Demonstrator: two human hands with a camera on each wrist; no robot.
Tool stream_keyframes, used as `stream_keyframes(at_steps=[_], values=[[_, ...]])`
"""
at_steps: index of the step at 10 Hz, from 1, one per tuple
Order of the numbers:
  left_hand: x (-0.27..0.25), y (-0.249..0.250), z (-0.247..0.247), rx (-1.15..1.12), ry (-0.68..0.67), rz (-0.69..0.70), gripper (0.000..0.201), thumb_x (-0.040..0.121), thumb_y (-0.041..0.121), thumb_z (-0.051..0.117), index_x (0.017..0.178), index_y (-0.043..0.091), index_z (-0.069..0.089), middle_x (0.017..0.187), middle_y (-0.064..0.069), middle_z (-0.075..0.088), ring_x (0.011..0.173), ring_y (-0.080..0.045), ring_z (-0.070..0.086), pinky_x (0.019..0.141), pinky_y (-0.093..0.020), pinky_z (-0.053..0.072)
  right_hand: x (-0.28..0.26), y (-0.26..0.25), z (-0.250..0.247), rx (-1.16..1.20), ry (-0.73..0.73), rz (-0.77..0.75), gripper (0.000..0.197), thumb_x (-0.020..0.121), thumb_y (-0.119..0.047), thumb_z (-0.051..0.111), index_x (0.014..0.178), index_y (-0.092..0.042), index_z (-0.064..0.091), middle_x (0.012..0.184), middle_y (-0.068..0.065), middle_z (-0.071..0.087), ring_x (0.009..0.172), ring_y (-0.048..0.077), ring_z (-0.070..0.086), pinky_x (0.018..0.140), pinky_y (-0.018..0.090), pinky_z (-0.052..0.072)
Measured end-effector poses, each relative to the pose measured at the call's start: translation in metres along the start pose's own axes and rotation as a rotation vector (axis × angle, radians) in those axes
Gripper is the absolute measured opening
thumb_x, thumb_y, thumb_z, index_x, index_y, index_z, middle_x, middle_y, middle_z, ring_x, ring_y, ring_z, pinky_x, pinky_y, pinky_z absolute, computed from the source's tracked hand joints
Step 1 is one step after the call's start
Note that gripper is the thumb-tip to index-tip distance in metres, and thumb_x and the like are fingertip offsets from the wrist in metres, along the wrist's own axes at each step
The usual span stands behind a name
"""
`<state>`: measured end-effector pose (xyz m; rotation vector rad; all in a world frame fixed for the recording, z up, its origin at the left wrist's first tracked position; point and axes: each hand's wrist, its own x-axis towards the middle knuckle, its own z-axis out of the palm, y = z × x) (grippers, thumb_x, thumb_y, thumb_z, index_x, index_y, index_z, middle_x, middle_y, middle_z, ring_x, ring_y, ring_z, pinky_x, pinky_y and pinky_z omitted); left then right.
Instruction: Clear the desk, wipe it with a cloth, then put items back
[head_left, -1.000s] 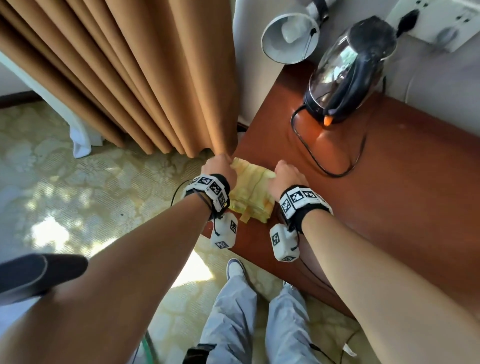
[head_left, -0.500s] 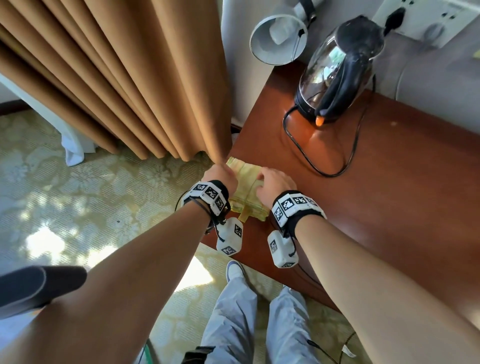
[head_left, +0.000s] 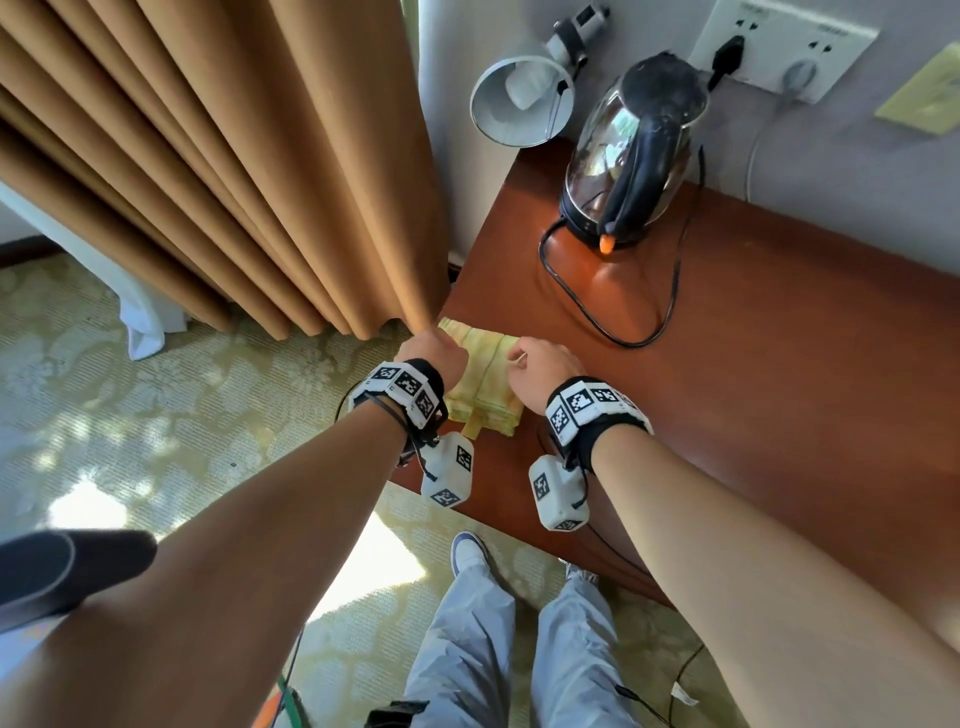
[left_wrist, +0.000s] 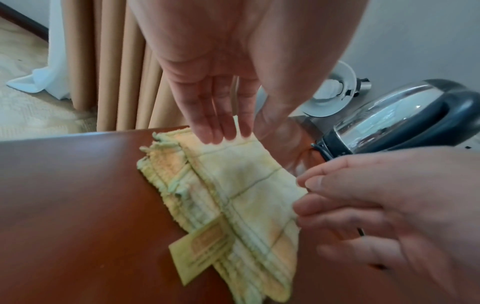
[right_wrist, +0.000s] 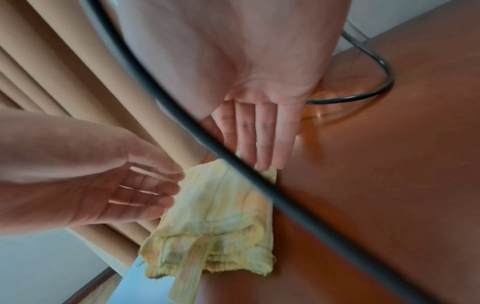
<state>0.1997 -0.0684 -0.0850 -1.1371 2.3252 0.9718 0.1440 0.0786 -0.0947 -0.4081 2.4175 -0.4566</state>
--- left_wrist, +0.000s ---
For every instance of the person's left hand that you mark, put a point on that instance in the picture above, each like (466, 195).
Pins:
(243, 35)

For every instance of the person's right hand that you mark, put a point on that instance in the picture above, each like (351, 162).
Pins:
(412, 207)

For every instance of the steel electric kettle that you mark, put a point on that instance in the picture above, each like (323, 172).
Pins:
(393, 118)

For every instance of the yellow cleaning cloth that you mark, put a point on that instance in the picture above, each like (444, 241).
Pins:
(243, 184)

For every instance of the white cone lamp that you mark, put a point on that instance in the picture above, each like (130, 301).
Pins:
(326, 104)

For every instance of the tan curtain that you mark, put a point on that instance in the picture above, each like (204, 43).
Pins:
(112, 74)

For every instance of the white sheer curtain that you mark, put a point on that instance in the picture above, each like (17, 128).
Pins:
(52, 77)

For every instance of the dark wooden baseboard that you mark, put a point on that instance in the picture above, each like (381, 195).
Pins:
(30, 25)

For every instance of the red-brown wooden table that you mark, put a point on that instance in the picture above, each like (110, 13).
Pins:
(75, 207)

